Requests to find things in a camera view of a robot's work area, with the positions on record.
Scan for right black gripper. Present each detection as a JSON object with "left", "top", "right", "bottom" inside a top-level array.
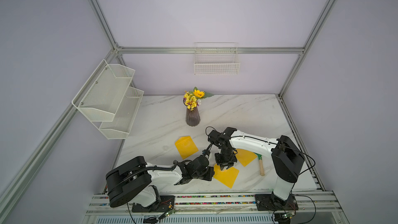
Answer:
[{"left": 215, "top": 148, "right": 237, "bottom": 169}]

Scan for yellow envelope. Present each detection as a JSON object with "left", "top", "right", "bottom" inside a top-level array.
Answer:
[
  {"left": 235, "top": 149, "right": 258, "bottom": 167},
  {"left": 213, "top": 164, "right": 239, "bottom": 188},
  {"left": 175, "top": 136, "right": 199, "bottom": 159}
]

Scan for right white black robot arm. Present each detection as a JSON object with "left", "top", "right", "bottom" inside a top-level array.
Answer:
[{"left": 207, "top": 127, "right": 308, "bottom": 203}]

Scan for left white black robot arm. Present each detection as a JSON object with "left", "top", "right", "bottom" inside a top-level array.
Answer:
[{"left": 106, "top": 144, "right": 215, "bottom": 208}]

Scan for dark ribbed vase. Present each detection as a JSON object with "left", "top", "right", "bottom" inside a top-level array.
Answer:
[{"left": 186, "top": 107, "right": 201, "bottom": 127}]

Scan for green head wooden hammer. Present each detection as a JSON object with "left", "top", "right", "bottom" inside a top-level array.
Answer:
[{"left": 256, "top": 153, "right": 265, "bottom": 176}]

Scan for yellow artificial flowers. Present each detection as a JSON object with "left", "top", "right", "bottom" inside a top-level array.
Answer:
[{"left": 183, "top": 87, "right": 214, "bottom": 111}]

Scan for white mesh lower shelf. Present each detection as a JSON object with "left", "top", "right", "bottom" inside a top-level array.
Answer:
[{"left": 99, "top": 87, "right": 144, "bottom": 140}]

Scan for white mesh shelf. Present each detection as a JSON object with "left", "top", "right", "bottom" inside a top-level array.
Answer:
[
  {"left": 72, "top": 60, "right": 135, "bottom": 122},
  {"left": 99, "top": 87, "right": 144, "bottom": 140}
]

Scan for white mesh upper shelf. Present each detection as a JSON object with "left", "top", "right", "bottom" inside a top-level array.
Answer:
[{"left": 72, "top": 60, "right": 135, "bottom": 122}]

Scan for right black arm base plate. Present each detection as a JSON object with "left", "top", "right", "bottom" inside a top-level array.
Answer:
[{"left": 255, "top": 193, "right": 298, "bottom": 211}]

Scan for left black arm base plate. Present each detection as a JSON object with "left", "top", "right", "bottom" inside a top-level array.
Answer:
[{"left": 129, "top": 195, "right": 176, "bottom": 213}]

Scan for white wire wall basket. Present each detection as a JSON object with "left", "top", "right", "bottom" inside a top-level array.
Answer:
[{"left": 194, "top": 43, "right": 240, "bottom": 75}]

